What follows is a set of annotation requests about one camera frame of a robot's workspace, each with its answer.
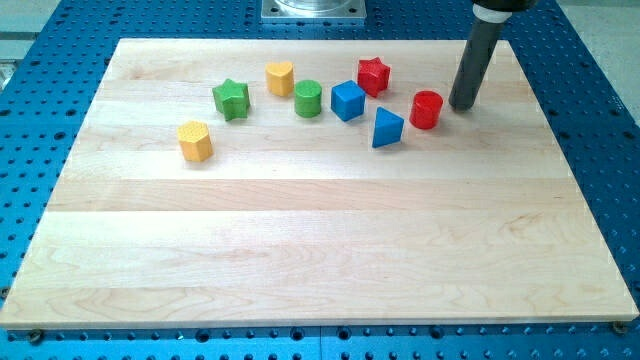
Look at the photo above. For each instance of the red cylinder block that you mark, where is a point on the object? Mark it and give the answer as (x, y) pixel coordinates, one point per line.
(426, 108)

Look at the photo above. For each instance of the black robot arm end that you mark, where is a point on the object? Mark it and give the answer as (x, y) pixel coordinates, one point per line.
(506, 5)

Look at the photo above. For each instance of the blue triangle block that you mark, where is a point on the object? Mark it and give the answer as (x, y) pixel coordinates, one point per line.
(388, 128)

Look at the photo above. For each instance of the light wooden board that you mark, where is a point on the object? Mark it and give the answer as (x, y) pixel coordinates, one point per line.
(300, 221)

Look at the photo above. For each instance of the blue cube block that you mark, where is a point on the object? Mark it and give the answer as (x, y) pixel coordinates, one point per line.
(348, 100)

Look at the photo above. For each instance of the green cylinder block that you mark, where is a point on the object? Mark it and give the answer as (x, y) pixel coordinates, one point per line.
(307, 98)

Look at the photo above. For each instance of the yellow heart block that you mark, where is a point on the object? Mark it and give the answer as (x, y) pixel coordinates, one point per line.
(280, 78)

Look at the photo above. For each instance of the red star block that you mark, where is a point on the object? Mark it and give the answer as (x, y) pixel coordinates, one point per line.
(373, 76)

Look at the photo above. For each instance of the green star block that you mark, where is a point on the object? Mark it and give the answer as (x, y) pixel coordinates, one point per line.
(232, 99)

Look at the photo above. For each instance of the yellow hexagon block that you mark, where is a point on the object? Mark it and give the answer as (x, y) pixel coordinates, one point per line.
(195, 141)

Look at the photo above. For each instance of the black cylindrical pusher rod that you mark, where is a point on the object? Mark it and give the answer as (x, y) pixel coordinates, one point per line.
(478, 51)

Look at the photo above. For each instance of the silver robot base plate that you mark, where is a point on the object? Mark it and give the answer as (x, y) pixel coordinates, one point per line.
(298, 10)

